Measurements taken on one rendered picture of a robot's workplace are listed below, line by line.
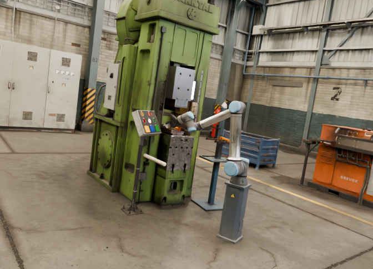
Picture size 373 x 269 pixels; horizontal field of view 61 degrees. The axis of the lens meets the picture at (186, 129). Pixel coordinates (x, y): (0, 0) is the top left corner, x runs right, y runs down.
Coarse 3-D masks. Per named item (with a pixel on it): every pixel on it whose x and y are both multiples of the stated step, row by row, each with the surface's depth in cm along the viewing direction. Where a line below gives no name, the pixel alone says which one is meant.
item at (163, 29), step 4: (164, 28) 380; (164, 32) 381; (160, 44) 383; (160, 48) 383; (160, 52) 383; (160, 56) 384; (156, 80) 387; (156, 84) 387; (156, 88) 388; (152, 108) 390; (148, 148) 397; (148, 152) 398; (148, 160) 398; (144, 164) 396; (148, 164) 398
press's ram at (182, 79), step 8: (176, 72) 388; (184, 72) 395; (192, 72) 402; (168, 80) 399; (176, 80) 390; (184, 80) 397; (192, 80) 405; (168, 88) 398; (176, 88) 392; (184, 88) 399; (192, 88) 407; (168, 96) 397; (176, 96) 394; (184, 96) 401
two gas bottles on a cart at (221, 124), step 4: (228, 100) 1123; (224, 104) 1116; (220, 108) 1150; (224, 108) 1115; (212, 112) 1150; (216, 112) 1137; (220, 112) 1125; (224, 120) 1122; (216, 124) 1139; (220, 124) 1122; (224, 124) 1128; (216, 128) 1130; (220, 128) 1123; (212, 132) 1150; (216, 132) 1139; (220, 132) 1114; (208, 136) 1160; (212, 136) 1149; (216, 136) 1138; (220, 140) 1116
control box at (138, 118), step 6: (132, 114) 348; (138, 114) 344; (144, 114) 354; (150, 114) 365; (138, 120) 344; (150, 120) 360; (156, 120) 371; (138, 126) 345; (138, 132) 345; (144, 132) 342; (150, 132) 352; (156, 132) 362
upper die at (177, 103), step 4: (168, 100) 406; (172, 100) 399; (176, 100) 395; (180, 100) 399; (184, 100) 403; (164, 104) 412; (168, 104) 405; (172, 104) 399; (176, 104) 396; (180, 104) 400; (184, 104) 404
